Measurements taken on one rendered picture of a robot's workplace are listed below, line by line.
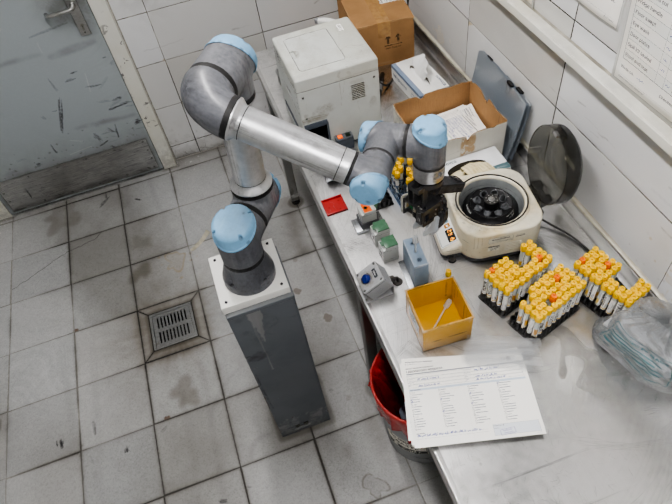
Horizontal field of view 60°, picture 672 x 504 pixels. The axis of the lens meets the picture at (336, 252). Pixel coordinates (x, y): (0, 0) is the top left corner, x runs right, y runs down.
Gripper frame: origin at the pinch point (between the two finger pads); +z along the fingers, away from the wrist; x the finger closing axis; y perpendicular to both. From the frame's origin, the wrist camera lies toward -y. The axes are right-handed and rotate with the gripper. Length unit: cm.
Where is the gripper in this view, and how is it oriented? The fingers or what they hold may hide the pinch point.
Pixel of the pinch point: (432, 229)
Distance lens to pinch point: 154.7
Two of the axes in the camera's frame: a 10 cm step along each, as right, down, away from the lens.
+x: 6.3, 5.5, -5.5
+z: 1.0, 6.5, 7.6
